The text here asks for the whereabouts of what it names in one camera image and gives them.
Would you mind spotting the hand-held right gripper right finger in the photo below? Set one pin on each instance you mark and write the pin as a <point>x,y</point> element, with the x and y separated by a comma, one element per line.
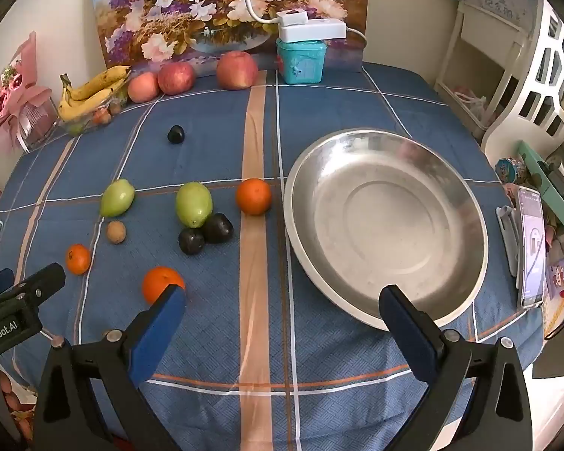
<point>409,333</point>

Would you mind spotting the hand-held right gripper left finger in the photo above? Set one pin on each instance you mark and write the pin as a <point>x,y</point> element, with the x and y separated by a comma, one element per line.
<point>160,329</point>

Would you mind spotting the orange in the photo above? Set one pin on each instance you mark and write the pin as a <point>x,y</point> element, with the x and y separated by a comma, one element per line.
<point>254,196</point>
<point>160,284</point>

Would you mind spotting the small tangerine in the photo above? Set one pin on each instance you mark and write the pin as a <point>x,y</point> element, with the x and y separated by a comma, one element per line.
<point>78,259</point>

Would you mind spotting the small brown fruit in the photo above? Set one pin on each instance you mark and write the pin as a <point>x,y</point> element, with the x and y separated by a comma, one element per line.
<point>116,232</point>

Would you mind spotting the dark plum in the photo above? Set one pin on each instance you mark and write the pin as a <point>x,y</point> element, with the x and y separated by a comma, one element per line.
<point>175,134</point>
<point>191,241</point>
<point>218,228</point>

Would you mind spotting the stainless steel bowl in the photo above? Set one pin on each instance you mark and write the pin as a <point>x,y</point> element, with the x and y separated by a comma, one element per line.
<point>385,230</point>

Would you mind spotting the green mango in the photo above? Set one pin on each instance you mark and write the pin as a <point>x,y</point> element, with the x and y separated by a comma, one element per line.
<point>117,197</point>
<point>194,204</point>

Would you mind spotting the blue plaid tablecloth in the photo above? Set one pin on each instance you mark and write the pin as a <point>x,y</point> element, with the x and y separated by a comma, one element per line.
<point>244,347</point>

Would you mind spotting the white phone stand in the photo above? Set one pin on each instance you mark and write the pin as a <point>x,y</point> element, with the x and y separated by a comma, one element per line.
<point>506,235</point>

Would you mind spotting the smartphone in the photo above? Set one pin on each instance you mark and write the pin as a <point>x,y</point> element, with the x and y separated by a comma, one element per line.
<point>532,244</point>

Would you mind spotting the colourful sticker cards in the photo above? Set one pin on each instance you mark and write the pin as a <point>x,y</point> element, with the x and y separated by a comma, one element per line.
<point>561,272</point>

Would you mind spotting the glass fruit bowl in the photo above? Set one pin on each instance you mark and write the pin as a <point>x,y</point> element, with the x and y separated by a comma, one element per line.
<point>87,120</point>

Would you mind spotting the pink flower bouquet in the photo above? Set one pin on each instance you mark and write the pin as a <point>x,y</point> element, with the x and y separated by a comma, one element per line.
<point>11,98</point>

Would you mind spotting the round patterned tin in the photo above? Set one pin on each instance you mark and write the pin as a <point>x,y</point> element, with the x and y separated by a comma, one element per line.
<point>510,170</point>

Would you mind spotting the bunch of bananas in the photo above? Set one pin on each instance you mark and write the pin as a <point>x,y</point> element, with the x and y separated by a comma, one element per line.
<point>91,91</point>

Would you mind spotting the teal board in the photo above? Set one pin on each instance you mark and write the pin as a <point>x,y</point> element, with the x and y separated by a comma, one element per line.
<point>543,174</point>

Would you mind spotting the pale pink apple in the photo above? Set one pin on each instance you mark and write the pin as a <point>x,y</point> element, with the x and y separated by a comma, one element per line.
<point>143,87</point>

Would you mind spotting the large red apple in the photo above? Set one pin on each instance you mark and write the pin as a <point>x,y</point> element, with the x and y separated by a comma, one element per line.
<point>237,70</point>

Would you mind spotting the white lattice furniture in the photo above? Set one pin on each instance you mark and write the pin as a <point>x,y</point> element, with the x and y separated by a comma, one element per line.
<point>540,80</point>

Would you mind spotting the white shelf rack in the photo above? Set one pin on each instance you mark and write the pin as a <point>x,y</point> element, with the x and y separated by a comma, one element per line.
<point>479,56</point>

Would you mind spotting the teal plastic box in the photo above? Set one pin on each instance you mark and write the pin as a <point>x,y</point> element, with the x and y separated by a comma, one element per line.
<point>301,62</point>

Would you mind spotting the flower painting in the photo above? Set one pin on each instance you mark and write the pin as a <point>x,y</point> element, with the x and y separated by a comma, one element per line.
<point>178,14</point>

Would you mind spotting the white charger box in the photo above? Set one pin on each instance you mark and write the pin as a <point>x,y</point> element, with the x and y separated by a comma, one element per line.
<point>312,31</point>

